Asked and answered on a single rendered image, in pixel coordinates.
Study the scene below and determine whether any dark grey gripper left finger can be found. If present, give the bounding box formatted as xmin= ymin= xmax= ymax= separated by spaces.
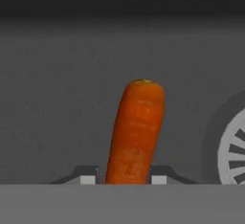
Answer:
xmin=51 ymin=165 xmax=101 ymax=186

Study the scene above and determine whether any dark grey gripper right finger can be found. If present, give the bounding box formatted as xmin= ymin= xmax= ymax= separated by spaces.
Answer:
xmin=148 ymin=165 xmax=196 ymax=186

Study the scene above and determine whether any orange carrot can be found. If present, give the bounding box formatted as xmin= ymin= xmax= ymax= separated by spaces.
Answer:
xmin=104 ymin=78 xmax=167 ymax=186

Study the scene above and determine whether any round grey sink drain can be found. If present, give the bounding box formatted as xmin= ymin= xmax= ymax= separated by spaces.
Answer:
xmin=200 ymin=89 xmax=245 ymax=186

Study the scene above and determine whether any grey sink basin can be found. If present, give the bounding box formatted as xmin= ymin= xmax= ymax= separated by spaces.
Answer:
xmin=0 ymin=11 xmax=245 ymax=186

